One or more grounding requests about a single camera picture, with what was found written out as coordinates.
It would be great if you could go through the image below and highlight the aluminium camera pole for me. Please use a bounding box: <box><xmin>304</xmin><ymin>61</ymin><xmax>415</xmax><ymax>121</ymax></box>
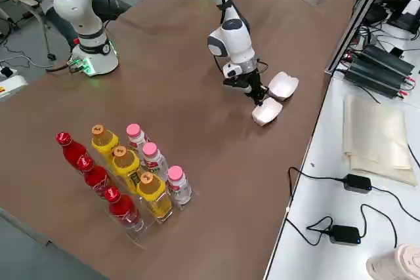
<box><xmin>324</xmin><ymin>0</ymin><xmax>400</xmax><ymax>79</ymax></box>

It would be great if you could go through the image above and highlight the long black power supply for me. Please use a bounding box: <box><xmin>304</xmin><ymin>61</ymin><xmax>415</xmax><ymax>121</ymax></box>
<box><xmin>344</xmin><ymin>60</ymin><xmax>406</xmax><ymax>98</ymax></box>
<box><xmin>359</xmin><ymin>43</ymin><xmax>416</xmax><ymax>76</ymax></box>

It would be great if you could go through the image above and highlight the black adapter cable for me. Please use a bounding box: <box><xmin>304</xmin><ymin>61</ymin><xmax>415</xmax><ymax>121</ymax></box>
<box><xmin>285</xmin><ymin>165</ymin><xmax>420</xmax><ymax>218</ymax></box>
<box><xmin>285</xmin><ymin>203</ymin><xmax>400</xmax><ymax>249</ymax></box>

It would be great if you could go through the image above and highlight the black monitor stand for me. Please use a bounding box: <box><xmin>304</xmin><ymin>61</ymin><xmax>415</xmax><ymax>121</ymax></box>
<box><xmin>386</xmin><ymin>0</ymin><xmax>420</xmax><ymax>35</ymax></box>

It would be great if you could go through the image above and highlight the white control box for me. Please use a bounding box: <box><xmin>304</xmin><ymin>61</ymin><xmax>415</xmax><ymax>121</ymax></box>
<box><xmin>0</xmin><ymin>75</ymin><xmax>28</xmax><ymax>103</ymax></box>

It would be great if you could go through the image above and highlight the pink cap white bottle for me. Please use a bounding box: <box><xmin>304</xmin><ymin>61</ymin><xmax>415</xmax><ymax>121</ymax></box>
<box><xmin>167</xmin><ymin>165</ymin><xmax>193</xmax><ymax>205</ymax></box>
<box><xmin>126</xmin><ymin>123</ymin><xmax>148</xmax><ymax>153</ymax></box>
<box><xmin>141</xmin><ymin>142</ymin><xmax>170</xmax><ymax>176</ymax></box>

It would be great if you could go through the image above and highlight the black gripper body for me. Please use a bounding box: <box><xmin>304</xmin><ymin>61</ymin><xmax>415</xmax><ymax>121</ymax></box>
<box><xmin>222</xmin><ymin>69</ymin><xmax>264</xmax><ymax>94</ymax></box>

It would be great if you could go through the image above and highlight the black power adapter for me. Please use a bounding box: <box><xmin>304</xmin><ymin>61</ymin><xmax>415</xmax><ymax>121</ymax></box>
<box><xmin>329</xmin><ymin>224</ymin><xmax>362</xmax><ymax>246</ymax></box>
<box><xmin>343</xmin><ymin>173</ymin><xmax>373</xmax><ymax>195</ymax></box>

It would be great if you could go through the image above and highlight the white office chair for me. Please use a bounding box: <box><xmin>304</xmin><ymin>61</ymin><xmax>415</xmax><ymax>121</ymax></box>
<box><xmin>0</xmin><ymin>0</ymin><xmax>58</xmax><ymax>62</ymax></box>

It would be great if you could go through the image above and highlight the red cola bottle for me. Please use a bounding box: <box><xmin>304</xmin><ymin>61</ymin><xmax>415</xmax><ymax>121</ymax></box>
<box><xmin>55</xmin><ymin>131</ymin><xmax>89</xmax><ymax>176</ymax></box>
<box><xmin>104</xmin><ymin>186</ymin><xmax>144</xmax><ymax>231</ymax></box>
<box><xmin>77</xmin><ymin>157</ymin><xmax>111</xmax><ymax>201</ymax></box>

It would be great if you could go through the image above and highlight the clear acrylic bottle shelf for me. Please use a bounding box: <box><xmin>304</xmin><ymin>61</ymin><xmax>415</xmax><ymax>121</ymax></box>
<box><xmin>77</xmin><ymin>148</ymin><xmax>201</xmax><ymax>251</ymax></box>

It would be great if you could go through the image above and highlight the beige folded cloth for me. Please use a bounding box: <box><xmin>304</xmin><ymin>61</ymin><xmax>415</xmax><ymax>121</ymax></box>
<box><xmin>342</xmin><ymin>93</ymin><xmax>418</xmax><ymax>186</ymax></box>

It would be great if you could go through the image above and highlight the green lit circuit board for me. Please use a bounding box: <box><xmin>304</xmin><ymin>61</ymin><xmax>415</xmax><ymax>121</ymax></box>
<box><xmin>66</xmin><ymin>56</ymin><xmax>93</xmax><ymax>76</ymax></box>

